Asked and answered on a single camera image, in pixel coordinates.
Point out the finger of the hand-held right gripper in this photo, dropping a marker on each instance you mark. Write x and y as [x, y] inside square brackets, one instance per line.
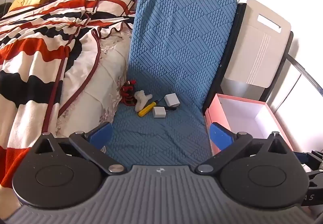
[311, 157]

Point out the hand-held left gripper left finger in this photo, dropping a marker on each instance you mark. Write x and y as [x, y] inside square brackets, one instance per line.
[102, 133]

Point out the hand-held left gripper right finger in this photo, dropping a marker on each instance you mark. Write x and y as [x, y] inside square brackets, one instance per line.
[220, 136]

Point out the pink cardboard box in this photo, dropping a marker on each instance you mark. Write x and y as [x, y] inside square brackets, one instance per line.
[242, 110]

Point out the red black toy figure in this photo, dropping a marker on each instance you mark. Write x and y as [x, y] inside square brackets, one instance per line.
[128, 92]

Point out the white charger adapter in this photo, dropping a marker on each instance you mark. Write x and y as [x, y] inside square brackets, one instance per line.
[171, 99]
[159, 112]

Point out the floral lace pillow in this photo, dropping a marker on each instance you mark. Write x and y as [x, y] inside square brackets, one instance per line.
[111, 69]

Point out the grey curved metal bar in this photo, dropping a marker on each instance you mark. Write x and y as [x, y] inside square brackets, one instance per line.
[302, 67]

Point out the white plastic panel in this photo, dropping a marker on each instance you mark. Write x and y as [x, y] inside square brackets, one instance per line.
[254, 47]

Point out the red black white striped blanket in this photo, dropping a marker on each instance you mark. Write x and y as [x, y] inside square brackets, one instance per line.
[30, 62]

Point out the blue textured mat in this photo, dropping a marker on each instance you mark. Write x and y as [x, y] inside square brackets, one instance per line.
[176, 37]

